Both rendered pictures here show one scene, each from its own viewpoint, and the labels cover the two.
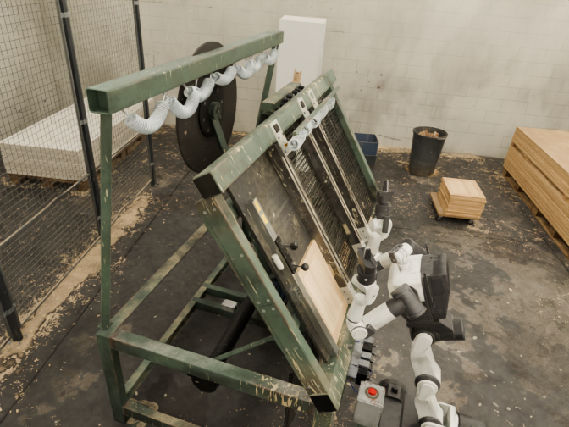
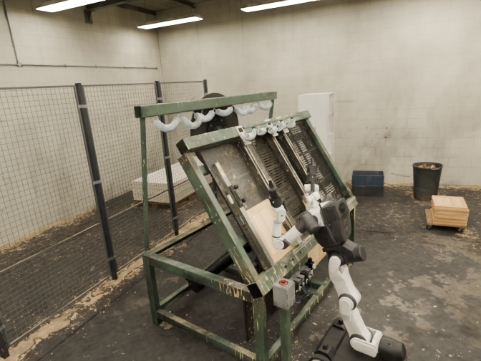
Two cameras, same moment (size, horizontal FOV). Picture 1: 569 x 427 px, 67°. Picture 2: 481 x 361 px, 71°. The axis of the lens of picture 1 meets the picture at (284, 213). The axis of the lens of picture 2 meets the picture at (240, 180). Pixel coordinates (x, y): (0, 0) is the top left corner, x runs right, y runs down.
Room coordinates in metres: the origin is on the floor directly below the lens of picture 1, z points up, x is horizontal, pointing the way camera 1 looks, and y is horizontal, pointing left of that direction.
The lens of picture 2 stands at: (-0.73, -1.00, 2.30)
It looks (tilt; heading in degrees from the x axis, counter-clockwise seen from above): 16 degrees down; 21
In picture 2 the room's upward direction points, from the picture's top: 4 degrees counter-clockwise
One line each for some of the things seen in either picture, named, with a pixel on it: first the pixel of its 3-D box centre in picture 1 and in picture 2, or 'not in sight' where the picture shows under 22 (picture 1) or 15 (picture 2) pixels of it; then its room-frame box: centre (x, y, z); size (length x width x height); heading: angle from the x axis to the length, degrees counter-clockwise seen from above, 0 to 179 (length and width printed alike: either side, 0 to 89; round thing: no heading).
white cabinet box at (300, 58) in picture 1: (297, 97); (317, 145); (6.17, -0.07, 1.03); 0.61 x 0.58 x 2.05; 176
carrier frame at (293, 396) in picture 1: (271, 295); (263, 257); (2.58, 0.06, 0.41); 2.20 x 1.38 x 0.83; 164
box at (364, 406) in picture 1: (368, 405); (283, 294); (1.35, -0.48, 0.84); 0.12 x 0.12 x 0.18; 74
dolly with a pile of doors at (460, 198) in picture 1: (455, 199); (444, 212); (4.91, -2.17, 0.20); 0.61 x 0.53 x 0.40; 176
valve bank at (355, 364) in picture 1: (363, 355); (302, 279); (1.79, -0.53, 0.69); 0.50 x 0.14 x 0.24; 164
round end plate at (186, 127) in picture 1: (213, 110); (218, 131); (2.60, 0.49, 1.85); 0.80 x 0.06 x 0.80; 164
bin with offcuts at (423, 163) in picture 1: (425, 152); (426, 181); (6.21, -2.08, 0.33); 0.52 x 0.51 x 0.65; 176
